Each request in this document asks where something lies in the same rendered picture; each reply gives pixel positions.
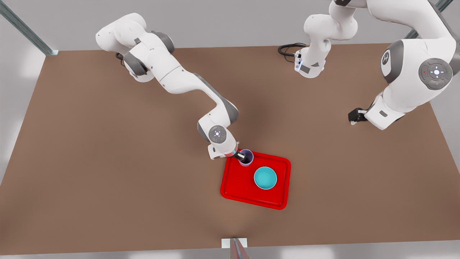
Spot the purple cup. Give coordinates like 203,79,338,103
238,149,254,167

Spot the red tray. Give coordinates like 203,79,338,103
220,150,291,210

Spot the teal bowl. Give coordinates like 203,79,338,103
254,166,278,190

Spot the silver frame post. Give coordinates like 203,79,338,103
404,0,454,40
221,237,249,259
0,0,59,56

